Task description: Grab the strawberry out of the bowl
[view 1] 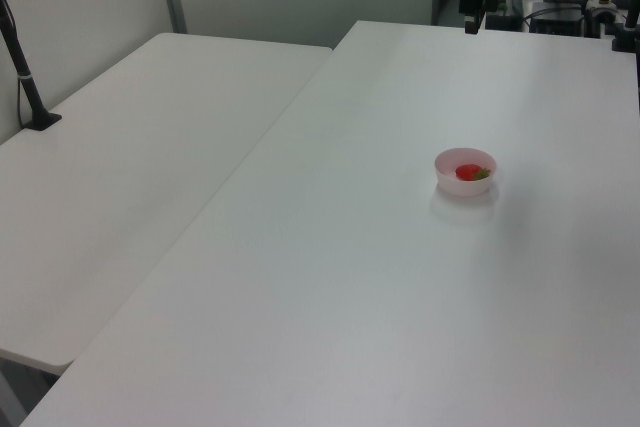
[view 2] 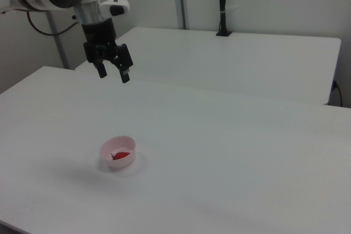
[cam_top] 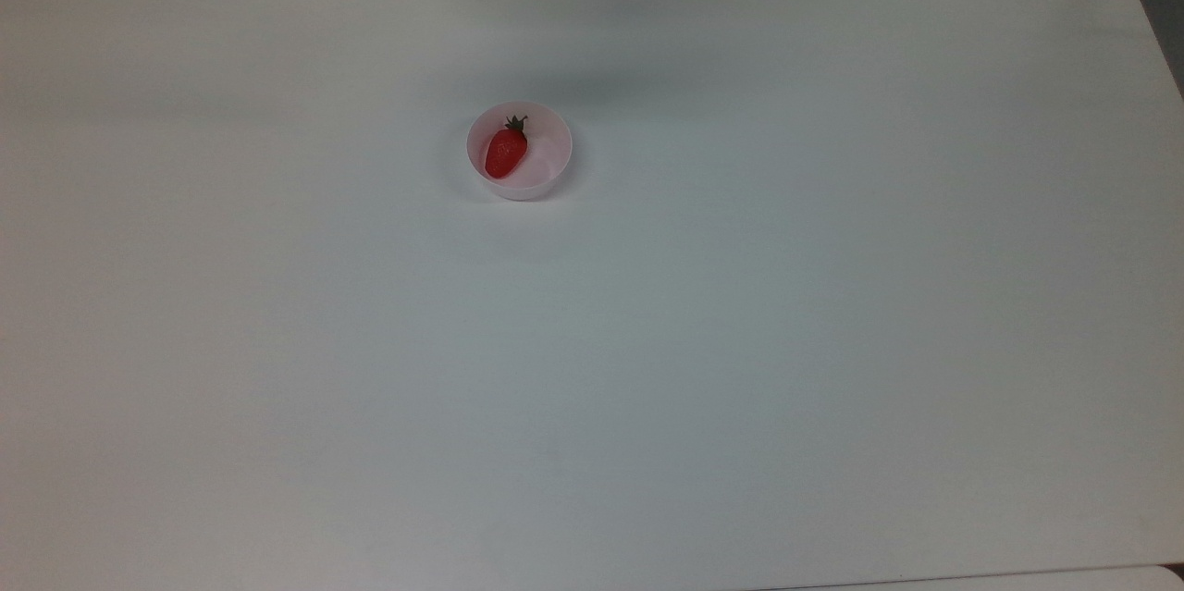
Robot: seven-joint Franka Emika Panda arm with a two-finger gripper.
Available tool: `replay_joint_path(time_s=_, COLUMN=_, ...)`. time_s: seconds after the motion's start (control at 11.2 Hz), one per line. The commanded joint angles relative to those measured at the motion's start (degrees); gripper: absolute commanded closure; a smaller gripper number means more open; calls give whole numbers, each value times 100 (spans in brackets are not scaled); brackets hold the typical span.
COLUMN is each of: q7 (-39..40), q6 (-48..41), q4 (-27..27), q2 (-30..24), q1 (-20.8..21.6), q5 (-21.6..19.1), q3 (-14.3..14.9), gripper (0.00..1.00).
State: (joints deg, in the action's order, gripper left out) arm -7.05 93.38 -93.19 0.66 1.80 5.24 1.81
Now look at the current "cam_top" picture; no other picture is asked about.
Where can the red strawberry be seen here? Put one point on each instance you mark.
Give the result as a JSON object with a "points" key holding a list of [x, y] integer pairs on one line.
{"points": [[506, 151]]}

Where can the pink plastic bowl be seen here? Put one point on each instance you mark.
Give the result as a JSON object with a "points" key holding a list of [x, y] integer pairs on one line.
{"points": [[546, 156]]}

